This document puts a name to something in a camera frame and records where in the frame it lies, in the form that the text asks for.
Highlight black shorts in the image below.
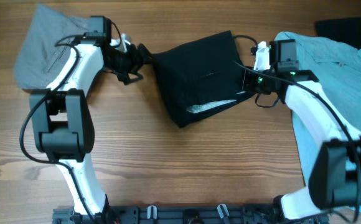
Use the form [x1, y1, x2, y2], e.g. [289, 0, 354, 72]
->
[151, 30, 253, 128]

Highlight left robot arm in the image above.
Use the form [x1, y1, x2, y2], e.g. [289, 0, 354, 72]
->
[19, 33, 142, 223]

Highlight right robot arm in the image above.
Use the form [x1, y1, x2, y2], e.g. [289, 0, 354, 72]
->
[246, 68, 361, 221]

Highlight folded grey shorts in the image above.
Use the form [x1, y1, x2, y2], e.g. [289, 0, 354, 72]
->
[13, 4, 89, 90]

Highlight light blue shirt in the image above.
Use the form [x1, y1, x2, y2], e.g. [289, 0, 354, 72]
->
[274, 31, 361, 215]

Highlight dark garment at corner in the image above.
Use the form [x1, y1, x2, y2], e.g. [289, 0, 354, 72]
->
[314, 17, 361, 49]

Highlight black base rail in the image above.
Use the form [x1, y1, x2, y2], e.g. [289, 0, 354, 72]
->
[52, 203, 281, 224]

